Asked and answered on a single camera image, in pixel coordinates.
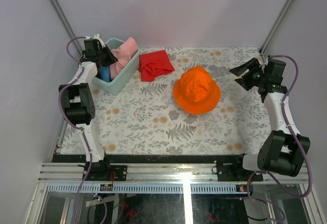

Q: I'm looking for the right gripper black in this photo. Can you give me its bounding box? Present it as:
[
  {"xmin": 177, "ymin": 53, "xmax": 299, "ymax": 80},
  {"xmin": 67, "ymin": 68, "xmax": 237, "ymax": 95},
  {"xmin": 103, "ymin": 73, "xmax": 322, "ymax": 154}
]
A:
[{"xmin": 229, "ymin": 58, "xmax": 267, "ymax": 91}]

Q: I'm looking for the pink bucket hat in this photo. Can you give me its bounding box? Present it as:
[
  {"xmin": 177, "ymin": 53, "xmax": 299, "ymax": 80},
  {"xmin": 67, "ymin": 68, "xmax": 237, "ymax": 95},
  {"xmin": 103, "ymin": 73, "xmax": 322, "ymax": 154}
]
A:
[{"xmin": 109, "ymin": 37, "xmax": 138, "ymax": 80}]

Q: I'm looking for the light green plastic bin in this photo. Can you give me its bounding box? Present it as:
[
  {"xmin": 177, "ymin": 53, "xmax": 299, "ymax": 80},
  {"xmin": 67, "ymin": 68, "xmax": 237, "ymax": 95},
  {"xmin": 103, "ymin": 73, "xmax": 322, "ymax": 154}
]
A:
[{"xmin": 91, "ymin": 38, "xmax": 141, "ymax": 95}]

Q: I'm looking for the orange bucket hat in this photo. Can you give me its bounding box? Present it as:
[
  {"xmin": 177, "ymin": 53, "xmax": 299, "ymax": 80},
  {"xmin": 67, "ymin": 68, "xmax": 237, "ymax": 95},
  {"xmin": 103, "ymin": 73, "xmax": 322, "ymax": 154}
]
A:
[{"xmin": 173, "ymin": 66, "xmax": 221, "ymax": 115}]

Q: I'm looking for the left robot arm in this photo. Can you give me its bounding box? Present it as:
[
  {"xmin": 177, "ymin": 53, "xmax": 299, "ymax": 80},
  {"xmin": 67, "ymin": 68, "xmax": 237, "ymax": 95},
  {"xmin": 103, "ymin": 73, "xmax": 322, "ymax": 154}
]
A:
[{"xmin": 58, "ymin": 34, "xmax": 118, "ymax": 163}]

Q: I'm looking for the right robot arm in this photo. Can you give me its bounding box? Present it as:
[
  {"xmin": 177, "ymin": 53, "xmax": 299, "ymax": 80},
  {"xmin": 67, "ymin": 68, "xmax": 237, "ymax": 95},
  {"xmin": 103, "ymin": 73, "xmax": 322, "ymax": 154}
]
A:
[{"xmin": 230, "ymin": 58, "xmax": 310, "ymax": 181}]

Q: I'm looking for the blue hat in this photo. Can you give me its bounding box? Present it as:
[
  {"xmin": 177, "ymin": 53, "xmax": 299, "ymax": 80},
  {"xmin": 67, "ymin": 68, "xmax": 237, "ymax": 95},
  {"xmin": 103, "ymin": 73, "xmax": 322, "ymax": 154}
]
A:
[{"xmin": 98, "ymin": 66, "xmax": 111, "ymax": 83}]

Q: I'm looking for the red folded cloth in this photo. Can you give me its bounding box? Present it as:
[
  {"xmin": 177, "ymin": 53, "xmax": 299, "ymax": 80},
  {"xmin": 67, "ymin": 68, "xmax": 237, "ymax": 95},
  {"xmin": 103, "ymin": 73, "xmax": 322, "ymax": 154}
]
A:
[{"xmin": 138, "ymin": 50, "xmax": 175, "ymax": 82}]

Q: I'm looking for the floral table mat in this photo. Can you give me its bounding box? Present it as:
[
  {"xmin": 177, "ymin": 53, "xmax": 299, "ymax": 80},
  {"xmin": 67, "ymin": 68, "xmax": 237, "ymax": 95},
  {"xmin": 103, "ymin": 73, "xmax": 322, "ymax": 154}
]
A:
[{"xmin": 60, "ymin": 46, "xmax": 291, "ymax": 156}]

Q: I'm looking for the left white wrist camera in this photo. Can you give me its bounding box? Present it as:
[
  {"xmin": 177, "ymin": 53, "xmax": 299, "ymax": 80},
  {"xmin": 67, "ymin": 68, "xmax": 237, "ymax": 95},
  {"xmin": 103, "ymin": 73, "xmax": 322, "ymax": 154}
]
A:
[{"xmin": 85, "ymin": 33, "xmax": 106, "ymax": 48}]

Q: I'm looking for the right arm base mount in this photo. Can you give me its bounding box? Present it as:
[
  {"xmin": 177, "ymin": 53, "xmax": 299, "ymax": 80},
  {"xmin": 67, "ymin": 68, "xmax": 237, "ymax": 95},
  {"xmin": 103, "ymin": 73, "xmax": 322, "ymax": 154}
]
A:
[{"xmin": 211, "ymin": 154, "xmax": 253, "ymax": 182}]

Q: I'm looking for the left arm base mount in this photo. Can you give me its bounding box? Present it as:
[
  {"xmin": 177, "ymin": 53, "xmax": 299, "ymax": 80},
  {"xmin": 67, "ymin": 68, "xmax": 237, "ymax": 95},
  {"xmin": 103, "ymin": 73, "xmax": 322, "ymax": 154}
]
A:
[{"xmin": 83, "ymin": 158, "xmax": 128, "ymax": 183}]

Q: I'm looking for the aluminium rail frame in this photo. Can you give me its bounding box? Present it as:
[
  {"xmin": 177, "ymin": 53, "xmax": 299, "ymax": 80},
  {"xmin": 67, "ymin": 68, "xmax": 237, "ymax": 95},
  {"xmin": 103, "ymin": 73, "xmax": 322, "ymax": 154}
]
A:
[{"xmin": 24, "ymin": 155, "xmax": 325, "ymax": 224}]

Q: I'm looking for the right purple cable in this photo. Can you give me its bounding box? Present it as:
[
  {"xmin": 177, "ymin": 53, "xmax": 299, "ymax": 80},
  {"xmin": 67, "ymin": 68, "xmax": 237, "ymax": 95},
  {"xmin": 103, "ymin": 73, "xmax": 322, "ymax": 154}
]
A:
[{"xmin": 246, "ymin": 54, "xmax": 314, "ymax": 222}]

